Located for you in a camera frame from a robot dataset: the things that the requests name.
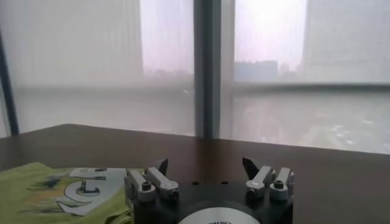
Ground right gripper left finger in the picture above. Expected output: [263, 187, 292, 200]
[124, 157, 180, 203]

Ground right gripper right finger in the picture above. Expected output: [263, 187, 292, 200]
[242, 156, 296, 201]

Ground lime green printed t-shirt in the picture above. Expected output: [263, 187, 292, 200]
[0, 161, 135, 224]

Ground grey curved outdoor rail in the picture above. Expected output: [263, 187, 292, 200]
[234, 81, 390, 94]

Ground dark grey vertical window post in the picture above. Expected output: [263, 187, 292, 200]
[193, 0, 235, 139]

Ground slanted grey window frame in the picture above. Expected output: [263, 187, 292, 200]
[0, 30, 21, 136]

